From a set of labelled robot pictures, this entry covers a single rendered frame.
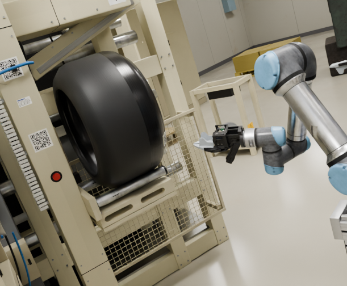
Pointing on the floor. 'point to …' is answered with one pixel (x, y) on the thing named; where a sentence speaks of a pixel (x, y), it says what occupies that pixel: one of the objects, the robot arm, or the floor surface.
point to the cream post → (93, 279)
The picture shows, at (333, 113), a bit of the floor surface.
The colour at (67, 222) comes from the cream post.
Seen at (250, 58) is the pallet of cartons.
